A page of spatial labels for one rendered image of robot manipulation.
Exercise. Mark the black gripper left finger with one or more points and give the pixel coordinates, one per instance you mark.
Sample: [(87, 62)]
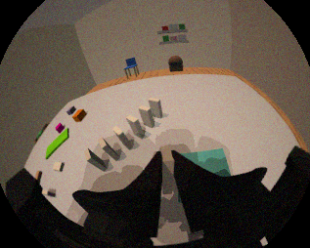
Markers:
[(138, 202)]

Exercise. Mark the teal block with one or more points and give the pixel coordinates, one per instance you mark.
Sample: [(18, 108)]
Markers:
[(211, 160)]

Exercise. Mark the magenta block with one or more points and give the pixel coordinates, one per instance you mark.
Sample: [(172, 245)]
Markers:
[(60, 128)]

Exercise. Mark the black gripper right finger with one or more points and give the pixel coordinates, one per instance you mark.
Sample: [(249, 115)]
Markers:
[(203, 194)]

